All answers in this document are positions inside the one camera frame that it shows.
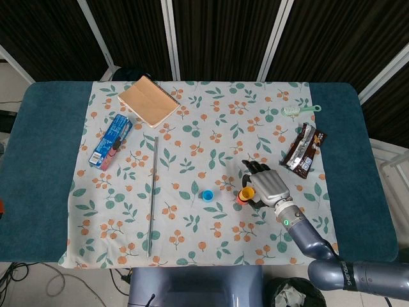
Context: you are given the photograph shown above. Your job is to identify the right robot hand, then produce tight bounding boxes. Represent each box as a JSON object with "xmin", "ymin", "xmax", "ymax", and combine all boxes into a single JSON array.
[{"xmin": 240, "ymin": 159, "xmax": 291, "ymax": 210}]

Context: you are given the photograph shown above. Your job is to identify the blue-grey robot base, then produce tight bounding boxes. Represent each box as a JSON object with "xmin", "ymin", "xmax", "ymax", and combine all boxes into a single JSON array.
[{"xmin": 127, "ymin": 265, "xmax": 266, "ymax": 307}]

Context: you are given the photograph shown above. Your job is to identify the brown snack packet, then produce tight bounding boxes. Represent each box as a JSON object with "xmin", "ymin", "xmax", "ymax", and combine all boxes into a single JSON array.
[{"xmin": 280, "ymin": 122, "xmax": 328, "ymax": 179}]

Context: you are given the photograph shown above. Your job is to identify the green brush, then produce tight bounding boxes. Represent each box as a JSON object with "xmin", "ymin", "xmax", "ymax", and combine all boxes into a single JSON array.
[{"xmin": 281, "ymin": 104, "xmax": 322, "ymax": 117}]

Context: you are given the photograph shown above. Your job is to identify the floral tablecloth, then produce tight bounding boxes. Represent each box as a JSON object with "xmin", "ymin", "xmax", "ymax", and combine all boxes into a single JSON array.
[{"xmin": 58, "ymin": 80, "xmax": 340, "ymax": 269}]

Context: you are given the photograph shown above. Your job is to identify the black trash bin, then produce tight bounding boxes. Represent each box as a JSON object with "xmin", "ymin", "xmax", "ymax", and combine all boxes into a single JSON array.
[{"xmin": 265, "ymin": 276, "xmax": 327, "ymax": 307}]

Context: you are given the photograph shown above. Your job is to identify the metal rod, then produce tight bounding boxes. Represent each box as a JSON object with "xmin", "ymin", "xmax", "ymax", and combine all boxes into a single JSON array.
[{"xmin": 146, "ymin": 136, "xmax": 160, "ymax": 258}]

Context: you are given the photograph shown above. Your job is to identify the brown spiral notebook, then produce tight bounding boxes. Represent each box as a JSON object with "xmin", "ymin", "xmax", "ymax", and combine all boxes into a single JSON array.
[{"xmin": 117, "ymin": 75, "xmax": 181, "ymax": 129}]

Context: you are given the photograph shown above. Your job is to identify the blue toothpaste box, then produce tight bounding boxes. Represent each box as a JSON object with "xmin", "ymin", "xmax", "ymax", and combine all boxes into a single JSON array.
[{"xmin": 88, "ymin": 114, "xmax": 134, "ymax": 171}]

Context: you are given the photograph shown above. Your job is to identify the black power plug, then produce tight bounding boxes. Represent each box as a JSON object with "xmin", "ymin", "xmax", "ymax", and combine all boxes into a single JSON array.
[{"xmin": 110, "ymin": 267, "xmax": 132, "ymax": 285}]

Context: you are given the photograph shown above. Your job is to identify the black bag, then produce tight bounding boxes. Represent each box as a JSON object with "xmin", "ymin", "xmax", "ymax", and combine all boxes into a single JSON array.
[{"xmin": 111, "ymin": 66, "xmax": 154, "ymax": 83}]

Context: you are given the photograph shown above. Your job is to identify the teal table cover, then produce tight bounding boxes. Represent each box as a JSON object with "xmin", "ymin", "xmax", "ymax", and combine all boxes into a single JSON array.
[{"xmin": 0, "ymin": 81, "xmax": 400, "ymax": 266}]

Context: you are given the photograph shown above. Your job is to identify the white partition post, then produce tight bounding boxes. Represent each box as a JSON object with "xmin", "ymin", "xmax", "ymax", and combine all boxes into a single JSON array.
[
  {"xmin": 357, "ymin": 44, "xmax": 409, "ymax": 105},
  {"xmin": 257, "ymin": 0, "xmax": 294, "ymax": 83},
  {"xmin": 78, "ymin": 0, "xmax": 116, "ymax": 68},
  {"xmin": 161, "ymin": 0, "xmax": 180, "ymax": 81},
  {"xmin": 0, "ymin": 44, "xmax": 36, "ymax": 84}
]

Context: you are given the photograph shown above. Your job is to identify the beige floor cable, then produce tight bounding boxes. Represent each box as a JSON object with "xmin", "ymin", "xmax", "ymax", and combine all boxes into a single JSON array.
[{"xmin": 46, "ymin": 267, "xmax": 111, "ymax": 307}]

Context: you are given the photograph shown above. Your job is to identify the black floor cables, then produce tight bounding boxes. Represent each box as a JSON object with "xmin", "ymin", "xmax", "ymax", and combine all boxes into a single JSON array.
[{"xmin": 0, "ymin": 261, "xmax": 31, "ymax": 307}]

